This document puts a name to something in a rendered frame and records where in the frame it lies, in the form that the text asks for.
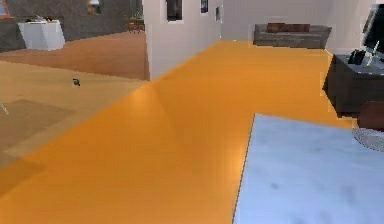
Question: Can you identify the black object on stand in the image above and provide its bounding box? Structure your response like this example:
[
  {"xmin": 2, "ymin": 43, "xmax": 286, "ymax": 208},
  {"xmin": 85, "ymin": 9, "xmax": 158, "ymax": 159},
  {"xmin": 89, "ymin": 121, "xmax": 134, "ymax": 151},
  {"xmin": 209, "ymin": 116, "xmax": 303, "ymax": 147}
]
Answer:
[{"xmin": 347, "ymin": 48, "xmax": 367, "ymax": 66}]

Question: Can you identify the brown wooden chair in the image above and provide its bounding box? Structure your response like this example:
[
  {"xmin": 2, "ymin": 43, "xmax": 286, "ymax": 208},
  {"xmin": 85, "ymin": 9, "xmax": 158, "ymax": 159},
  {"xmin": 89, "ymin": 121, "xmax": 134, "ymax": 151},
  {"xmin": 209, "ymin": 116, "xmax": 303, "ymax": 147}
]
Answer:
[{"xmin": 124, "ymin": 14, "xmax": 146, "ymax": 34}]

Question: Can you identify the grey sofa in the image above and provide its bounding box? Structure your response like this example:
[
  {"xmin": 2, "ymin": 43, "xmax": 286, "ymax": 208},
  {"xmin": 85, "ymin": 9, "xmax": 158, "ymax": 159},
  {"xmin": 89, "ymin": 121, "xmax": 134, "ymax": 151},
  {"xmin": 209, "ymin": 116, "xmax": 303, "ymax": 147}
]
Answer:
[{"xmin": 252, "ymin": 23, "xmax": 333, "ymax": 50}]

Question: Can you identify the brown sofa cushion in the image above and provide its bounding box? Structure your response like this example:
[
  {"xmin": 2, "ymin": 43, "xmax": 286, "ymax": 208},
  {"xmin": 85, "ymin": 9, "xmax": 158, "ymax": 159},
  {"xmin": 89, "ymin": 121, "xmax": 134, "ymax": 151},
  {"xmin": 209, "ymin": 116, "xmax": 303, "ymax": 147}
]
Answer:
[{"xmin": 266, "ymin": 22, "xmax": 311, "ymax": 34}]

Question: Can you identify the pale blue carpet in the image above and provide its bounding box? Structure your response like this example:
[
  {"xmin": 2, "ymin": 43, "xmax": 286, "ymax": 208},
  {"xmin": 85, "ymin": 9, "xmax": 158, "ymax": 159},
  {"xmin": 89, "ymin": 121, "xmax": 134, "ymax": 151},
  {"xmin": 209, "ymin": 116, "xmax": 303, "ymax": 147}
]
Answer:
[{"xmin": 232, "ymin": 112, "xmax": 384, "ymax": 224}]

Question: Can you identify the grey woven round pouf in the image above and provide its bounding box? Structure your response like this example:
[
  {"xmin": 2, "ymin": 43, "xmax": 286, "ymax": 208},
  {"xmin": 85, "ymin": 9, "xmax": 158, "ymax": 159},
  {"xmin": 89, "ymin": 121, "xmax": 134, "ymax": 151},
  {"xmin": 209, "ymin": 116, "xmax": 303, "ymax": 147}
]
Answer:
[{"xmin": 351, "ymin": 126, "xmax": 384, "ymax": 153}]

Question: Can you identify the brown round seat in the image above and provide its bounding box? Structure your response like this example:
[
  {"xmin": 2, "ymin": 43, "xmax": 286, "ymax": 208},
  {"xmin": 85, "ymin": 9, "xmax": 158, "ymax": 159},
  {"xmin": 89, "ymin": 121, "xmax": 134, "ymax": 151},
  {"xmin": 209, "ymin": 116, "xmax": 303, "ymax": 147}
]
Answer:
[{"xmin": 357, "ymin": 100, "xmax": 384, "ymax": 132}]

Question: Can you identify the white slim statuette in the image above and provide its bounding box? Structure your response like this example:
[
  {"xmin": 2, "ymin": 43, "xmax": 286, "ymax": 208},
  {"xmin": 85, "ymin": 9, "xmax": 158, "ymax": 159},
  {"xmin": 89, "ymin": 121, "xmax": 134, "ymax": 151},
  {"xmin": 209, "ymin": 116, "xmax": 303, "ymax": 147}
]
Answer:
[{"xmin": 365, "ymin": 40, "xmax": 381, "ymax": 69}]

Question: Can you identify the black television set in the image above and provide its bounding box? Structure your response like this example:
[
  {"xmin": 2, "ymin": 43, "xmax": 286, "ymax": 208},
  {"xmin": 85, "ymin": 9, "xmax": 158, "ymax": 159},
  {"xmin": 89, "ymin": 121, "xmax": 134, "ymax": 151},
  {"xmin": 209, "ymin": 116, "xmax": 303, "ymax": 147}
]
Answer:
[{"xmin": 361, "ymin": 3, "xmax": 384, "ymax": 58}]

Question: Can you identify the dark framed wall picture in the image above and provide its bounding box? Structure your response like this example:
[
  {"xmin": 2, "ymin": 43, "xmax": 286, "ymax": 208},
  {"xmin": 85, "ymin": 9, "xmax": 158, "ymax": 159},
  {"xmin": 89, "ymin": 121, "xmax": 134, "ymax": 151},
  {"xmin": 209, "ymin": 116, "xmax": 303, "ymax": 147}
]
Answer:
[{"xmin": 165, "ymin": 0, "xmax": 184, "ymax": 23}]

